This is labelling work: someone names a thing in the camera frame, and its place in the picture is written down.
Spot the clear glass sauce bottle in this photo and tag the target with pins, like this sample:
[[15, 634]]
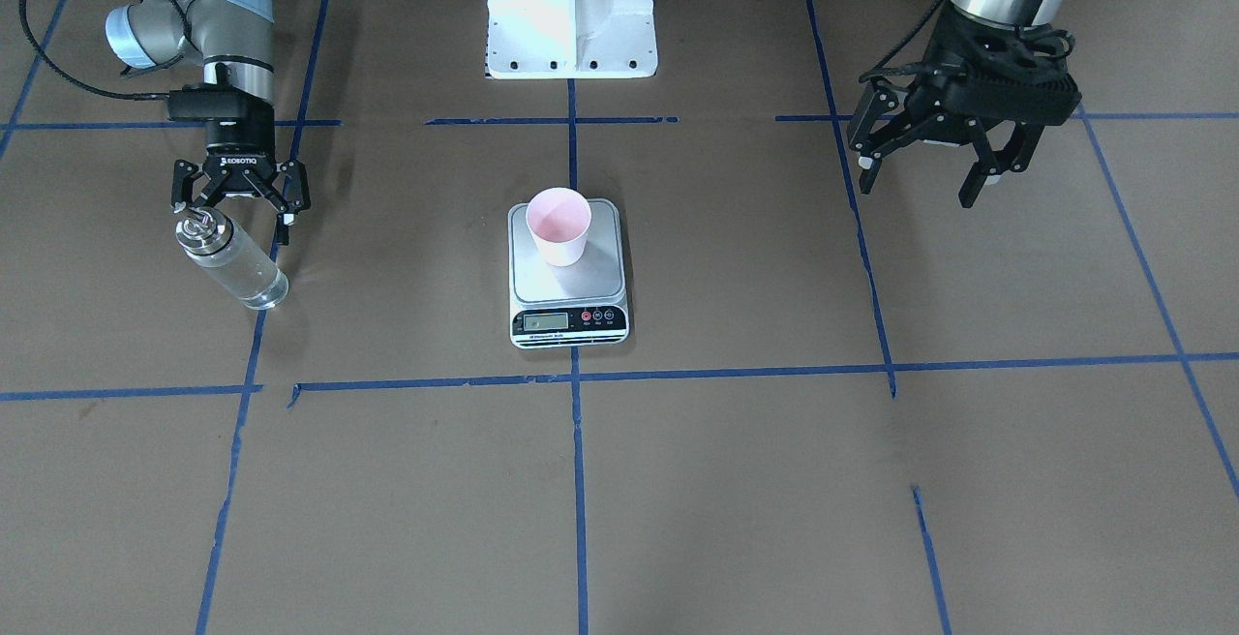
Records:
[[231, 257]]

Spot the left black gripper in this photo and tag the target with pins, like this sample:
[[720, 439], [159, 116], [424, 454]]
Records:
[[942, 95]]

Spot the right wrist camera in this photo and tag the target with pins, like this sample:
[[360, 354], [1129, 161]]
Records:
[[213, 103]]

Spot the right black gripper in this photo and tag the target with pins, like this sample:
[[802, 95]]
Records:
[[239, 159]]

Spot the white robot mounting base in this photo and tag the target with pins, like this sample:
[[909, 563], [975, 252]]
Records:
[[570, 39]]

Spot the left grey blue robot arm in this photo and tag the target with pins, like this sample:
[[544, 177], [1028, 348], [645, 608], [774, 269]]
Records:
[[1000, 13]]

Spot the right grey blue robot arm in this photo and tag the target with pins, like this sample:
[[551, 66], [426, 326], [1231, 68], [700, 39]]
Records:
[[232, 42]]

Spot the white digital kitchen scale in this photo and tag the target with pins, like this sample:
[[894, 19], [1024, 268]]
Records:
[[582, 304]]

